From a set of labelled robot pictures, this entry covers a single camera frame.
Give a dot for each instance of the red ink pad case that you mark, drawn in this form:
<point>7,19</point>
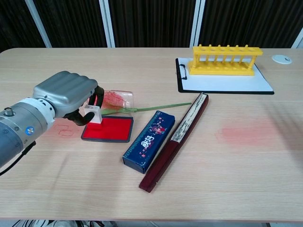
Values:
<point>109,128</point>

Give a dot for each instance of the yellow test tube rack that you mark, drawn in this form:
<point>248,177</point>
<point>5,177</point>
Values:
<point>225,60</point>

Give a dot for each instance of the folded dark red fan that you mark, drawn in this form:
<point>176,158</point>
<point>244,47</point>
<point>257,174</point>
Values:
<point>175,144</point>

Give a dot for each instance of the artificial red flower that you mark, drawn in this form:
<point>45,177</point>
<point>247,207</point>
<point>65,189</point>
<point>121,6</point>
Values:
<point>132,109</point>

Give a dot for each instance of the white round table grommet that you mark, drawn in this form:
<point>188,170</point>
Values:
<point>281,58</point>

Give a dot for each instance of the clear stamp with red base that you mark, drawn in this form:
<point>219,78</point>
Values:
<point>93,114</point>

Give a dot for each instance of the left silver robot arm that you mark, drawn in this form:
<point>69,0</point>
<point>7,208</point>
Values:
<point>19,125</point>

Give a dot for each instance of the black clipboard with white paper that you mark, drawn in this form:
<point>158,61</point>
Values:
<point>227,82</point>

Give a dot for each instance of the dark blue printed box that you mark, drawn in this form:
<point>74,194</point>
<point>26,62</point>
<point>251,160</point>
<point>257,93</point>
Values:
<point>149,142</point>

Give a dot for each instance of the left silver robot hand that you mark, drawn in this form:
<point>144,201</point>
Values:
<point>64,88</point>

